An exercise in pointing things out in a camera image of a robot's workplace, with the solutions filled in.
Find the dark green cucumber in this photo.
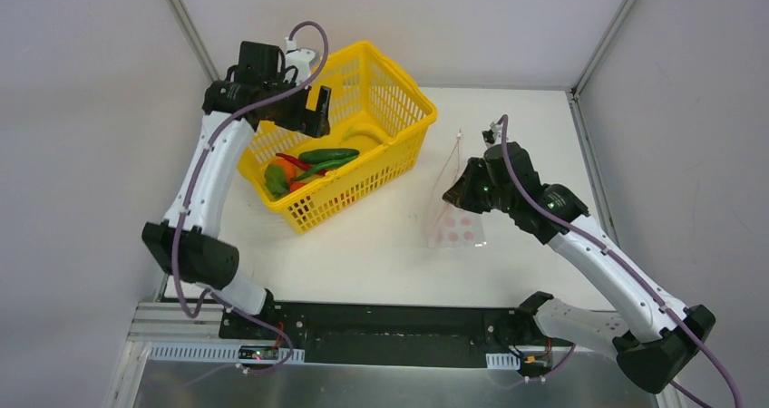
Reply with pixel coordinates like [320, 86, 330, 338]
[298, 148, 360, 165]

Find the clear zip top bag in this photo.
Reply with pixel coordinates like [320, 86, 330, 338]
[424, 130, 487, 248]

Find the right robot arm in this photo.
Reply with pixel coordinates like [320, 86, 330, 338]
[443, 142, 716, 393]

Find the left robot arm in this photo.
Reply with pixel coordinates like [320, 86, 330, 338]
[141, 39, 331, 340]

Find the yellow banana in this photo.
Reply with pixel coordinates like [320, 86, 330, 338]
[342, 126, 390, 144]

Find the green chili pepper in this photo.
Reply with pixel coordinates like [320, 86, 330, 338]
[293, 156, 356, 181]

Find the red chili pepper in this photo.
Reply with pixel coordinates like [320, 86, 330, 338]
[276, 153, 327, 176]

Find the orange tangerine with leaf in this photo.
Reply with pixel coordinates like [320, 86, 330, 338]
[263, 158, 297, 199]

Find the yellow plastic basket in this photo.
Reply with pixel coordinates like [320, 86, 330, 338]
[238, 41, 438, 234]

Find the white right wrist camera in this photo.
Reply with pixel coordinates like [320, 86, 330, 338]
[482, 122, 502, 148]

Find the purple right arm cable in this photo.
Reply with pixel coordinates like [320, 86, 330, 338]
[496, 114, 745, 408]

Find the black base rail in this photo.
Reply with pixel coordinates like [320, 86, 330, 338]
[219, 302, 567, 369]

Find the white slotted cable duct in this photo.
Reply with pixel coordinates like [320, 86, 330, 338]
[149, 342, 306, 365]

